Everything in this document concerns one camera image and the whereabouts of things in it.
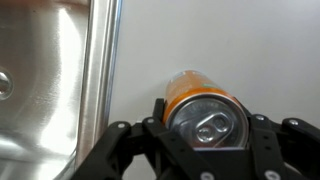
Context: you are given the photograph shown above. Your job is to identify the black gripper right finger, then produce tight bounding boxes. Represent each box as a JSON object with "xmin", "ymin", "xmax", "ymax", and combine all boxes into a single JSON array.
[{"xmin": 237, "ymin": 101, "xmax": 320, "ymax": 180}]

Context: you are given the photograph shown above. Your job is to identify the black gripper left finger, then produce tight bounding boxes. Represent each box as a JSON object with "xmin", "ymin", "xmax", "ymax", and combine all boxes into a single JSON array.
[{"xmin": 71, "ymin": 98, "xmax": 218, "ymax": 180}]

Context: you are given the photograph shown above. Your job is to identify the orange fanta soda can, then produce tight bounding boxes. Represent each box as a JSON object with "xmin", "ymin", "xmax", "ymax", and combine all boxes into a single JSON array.
[{"xmin": 162, "ymin": 69, "xmax": 250, "ymax": 149}]

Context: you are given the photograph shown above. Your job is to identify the stainless steel sink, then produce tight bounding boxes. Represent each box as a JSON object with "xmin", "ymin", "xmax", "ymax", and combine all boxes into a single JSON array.
[{"xmin": 0, "ymin": 0, "xmax": 124, "ymax": 180}]

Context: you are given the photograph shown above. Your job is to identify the round metal sink drain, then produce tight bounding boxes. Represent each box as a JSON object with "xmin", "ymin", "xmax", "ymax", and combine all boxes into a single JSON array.
[{"xmin": 0, "ymin": 66, "xmax": 15, "ymax": 102}]

